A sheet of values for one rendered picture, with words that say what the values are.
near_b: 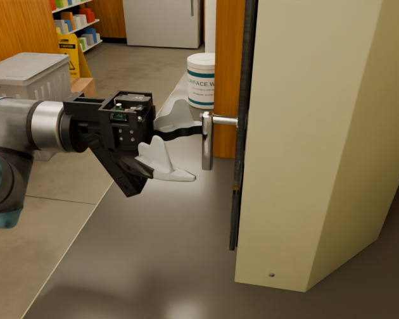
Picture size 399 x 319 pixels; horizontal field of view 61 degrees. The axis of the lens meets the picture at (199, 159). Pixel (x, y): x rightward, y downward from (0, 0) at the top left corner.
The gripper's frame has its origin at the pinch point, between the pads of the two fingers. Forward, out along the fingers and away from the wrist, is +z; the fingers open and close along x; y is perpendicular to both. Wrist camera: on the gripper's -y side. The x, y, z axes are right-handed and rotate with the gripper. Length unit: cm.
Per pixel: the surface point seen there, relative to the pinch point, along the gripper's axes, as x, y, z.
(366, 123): -2.8, 7.8, 19.0
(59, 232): 83, -115, -97
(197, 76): 60, -10, -13
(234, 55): 31.8, 5.1, 0.7
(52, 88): 177, -66, -144
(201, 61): 62, -6, -12
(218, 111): 31.7, -8.2, -2.2
